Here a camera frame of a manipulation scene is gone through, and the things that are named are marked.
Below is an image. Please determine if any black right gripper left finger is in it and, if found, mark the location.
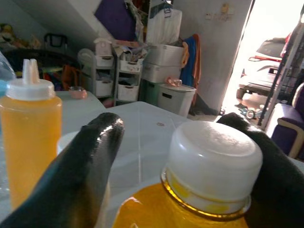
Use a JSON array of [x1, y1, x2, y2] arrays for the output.
[[0, 112, 125, 228]]

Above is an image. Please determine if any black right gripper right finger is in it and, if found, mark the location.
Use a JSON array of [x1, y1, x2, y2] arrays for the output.
[[216, 112, 304, 228]]

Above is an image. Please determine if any orange liquid bottle white cap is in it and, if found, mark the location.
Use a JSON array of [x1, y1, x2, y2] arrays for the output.
[[111, 120, 264, 228]]

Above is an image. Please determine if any white round container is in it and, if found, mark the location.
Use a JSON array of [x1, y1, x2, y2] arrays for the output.
[[56, 131, 80, 156]]

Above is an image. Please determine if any orange squeeze bottle nozzle cap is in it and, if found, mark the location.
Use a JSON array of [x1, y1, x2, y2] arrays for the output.
[[0, 58, 63, 211]]

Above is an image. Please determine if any pink bowl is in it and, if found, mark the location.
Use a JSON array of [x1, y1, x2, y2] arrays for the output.
[[68, 86, 88, 100]]

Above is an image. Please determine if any child scooter toy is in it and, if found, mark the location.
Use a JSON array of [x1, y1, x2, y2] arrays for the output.
[[235, 103, 263, 120]]

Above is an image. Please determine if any clear plastic storage box lid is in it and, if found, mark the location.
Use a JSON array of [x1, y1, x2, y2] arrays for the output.
[[56, 101, 238, 228]]

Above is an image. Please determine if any grey cart with white baskets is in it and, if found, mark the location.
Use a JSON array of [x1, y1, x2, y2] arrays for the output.
[[77, 48, 115, 98], [114, 47, 143, 105]]

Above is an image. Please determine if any green plastic bin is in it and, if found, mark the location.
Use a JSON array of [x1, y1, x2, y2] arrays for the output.
[[142, 79, 162, 107]]

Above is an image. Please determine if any black metal rack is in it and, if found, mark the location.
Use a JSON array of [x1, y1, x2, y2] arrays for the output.
[[257, 23, 304, 127]]

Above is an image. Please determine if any black round playpen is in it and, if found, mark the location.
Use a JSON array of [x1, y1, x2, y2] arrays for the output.
[[3, 33, 83, 91]]

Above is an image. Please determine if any white car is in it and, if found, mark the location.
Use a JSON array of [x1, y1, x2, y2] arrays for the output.
[[236, 37, 292, 100]]

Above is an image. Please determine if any grey lidded laundry bin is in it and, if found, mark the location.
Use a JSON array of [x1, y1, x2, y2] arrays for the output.
[[158, 83, 197, 117]]

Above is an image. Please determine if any blue plastic bag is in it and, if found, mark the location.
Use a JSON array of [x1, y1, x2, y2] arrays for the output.
[[0, 51, 17, 95]]

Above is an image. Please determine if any pink white toy appliance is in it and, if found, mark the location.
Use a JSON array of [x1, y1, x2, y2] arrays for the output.
[[94, 38, 112, 57]]

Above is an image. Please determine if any white plastic storage box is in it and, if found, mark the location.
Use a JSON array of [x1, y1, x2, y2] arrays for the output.
[[142, 63, 182, 84], [146, 44, 185, 67]]

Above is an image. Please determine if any pink item on bin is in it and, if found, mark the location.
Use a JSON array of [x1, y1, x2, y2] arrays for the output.
[[165, 76, 183, 87]]

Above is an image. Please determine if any plush toys pile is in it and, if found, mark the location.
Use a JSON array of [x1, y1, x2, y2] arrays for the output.
[[0, 23, 41, 50]]

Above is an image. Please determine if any orange towel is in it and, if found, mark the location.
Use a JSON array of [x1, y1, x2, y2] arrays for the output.
[[181, 34, 202, 105]]

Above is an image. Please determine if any blue towel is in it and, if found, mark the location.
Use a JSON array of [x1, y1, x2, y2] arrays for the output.
[[180, 36, 197, 87]]

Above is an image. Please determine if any purple board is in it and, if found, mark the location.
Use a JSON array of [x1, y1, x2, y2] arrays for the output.
[[94, 0, 138, 43]]

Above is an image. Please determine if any white garment on hanger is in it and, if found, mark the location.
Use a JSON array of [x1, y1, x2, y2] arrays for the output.
[[146, 7, 183, 46]]

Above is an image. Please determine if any purple armchair wooden frame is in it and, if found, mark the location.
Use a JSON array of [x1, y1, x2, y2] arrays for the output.
[[265, 83, 304, 160]]

